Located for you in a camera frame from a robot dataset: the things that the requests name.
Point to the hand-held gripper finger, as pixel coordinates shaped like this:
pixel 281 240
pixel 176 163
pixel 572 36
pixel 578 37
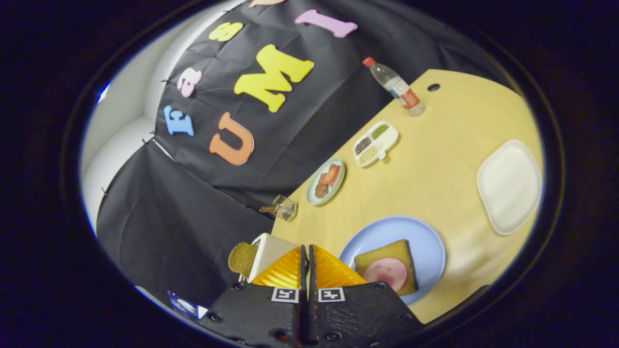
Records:
pixel 312 275
pixel 303 275

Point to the round brown bread slice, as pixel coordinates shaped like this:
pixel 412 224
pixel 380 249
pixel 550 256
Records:
pixel 242 259

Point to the white toaster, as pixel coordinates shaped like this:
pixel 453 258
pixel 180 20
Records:
pixel 271 249

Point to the pink ham slice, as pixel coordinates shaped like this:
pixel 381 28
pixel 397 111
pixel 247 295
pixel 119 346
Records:
pixel 387 273

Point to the square brown bread slice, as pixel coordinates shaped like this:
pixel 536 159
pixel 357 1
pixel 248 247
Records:
pixel 391 249

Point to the brown sausage slices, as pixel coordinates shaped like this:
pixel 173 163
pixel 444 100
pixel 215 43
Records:
pixel 321 190

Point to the blue round plate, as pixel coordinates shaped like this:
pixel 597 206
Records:
pixel 387 232

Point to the pale green round plate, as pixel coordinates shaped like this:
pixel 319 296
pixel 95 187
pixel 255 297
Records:
pixel 313 179

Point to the red tomato slice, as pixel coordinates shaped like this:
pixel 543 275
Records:
pixel 331 174

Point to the white divided seed tray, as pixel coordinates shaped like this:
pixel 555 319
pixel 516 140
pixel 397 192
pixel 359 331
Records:
pixel 387 140

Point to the clear red-label water bottle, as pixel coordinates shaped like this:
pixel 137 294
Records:
pixel 396 88

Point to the white square plate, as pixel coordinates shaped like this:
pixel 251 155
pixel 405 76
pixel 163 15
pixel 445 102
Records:
pixel 508 186

